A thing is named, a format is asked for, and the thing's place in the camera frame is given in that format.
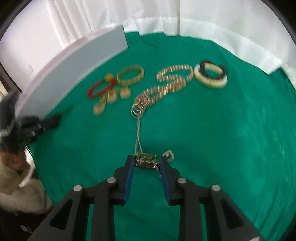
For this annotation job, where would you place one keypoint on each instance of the rose gold hoop cluster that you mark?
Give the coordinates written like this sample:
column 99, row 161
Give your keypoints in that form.
column 142, row 99

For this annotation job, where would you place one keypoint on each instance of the white curtain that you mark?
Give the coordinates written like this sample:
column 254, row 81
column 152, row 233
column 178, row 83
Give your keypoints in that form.
column 161, row 14

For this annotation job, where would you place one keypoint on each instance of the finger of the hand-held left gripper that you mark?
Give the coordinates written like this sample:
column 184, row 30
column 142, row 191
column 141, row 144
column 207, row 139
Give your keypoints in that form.
column 53, row 120

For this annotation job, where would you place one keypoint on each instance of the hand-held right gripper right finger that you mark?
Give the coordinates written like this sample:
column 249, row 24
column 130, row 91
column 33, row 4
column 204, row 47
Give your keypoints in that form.
column 164, row 178

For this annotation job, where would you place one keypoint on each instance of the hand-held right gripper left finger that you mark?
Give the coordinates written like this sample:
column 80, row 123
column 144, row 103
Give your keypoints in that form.
column 129, row 176

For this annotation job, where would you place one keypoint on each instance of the person's left forearm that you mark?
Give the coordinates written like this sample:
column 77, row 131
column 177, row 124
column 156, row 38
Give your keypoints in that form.
column 20, row 194

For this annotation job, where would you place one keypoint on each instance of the pale jade bangle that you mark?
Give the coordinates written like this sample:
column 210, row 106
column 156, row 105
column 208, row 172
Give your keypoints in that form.
column 214, row 84

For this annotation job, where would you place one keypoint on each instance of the gold bangle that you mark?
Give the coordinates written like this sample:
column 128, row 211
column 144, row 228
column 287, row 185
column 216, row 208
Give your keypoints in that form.
column 129, row 82

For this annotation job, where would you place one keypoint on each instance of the dark cloth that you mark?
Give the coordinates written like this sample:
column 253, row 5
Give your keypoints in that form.
column 13, row 227

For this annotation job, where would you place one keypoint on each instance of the white cardboard box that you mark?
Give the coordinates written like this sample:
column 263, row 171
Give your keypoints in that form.
column 69, row 69

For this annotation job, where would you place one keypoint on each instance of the green tablecloth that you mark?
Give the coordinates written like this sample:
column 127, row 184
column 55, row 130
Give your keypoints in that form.
column 208, row 139

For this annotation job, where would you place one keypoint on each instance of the person's left hand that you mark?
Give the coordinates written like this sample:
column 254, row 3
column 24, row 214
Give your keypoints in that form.
column 13, row 161

